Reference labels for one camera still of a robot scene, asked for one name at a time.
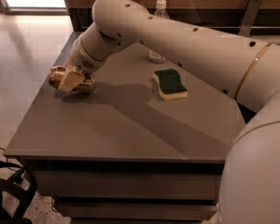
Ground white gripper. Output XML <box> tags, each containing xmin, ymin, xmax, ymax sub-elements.
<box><xmin>58</xmin><ymin>35</ymin><xmax>106</xmax><ymax>92</ymax></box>

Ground orange soda can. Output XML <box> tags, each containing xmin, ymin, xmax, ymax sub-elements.
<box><xmin>49</xmin><ymin>65</ymin><xmax>94</xmax><ymax>92</ymax></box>

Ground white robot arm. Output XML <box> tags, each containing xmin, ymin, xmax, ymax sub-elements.
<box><xmin>59</xmin><ymin>0</ymin><xmax>280</xmax><ymax>224</ymax></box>

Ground green and yellow sponge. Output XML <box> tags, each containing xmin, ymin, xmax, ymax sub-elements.
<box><xmin>153</xmin><ymin>69</ymin><xmax>189</xmax><ymax>101</ymax></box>

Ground upper grey drawer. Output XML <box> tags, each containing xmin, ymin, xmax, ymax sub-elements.
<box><xmin>34</xmin><ymin>171</ymin><xmax>220</xmax><ymax>201</ymax></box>

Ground grey drawer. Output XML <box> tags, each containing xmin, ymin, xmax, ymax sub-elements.
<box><xmin>34</xmin><ymin>171</ymin><xmax>220</xmax><ymax>201</ymax></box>
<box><xmin>55</xmin><ymin>201</ymin><xmax>217</xmax><ymax>221</ymax></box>

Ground clear plastic water bottle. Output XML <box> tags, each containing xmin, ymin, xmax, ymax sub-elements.
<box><xmin>147</xmin><ymin>0</ymin><xmax>171</xmax><ymax>64</ymax></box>

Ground black chair base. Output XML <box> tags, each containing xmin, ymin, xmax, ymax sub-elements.
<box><xmin>0</xmin><ymin>161</ymin><xmax>37</xmax><ymax>224</ymax></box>

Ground lower grey drawer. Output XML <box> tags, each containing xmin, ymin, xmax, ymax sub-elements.
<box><xmin>55</xmin><ymin>201</ymin><xmax>217</xmax><ymax>221</ymax></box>

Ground right metal bracket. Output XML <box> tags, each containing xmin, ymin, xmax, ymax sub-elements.
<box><xmin>239</xmin><ymin>0</ymin><xmax>263</xmax><ymax>36</ymax></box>

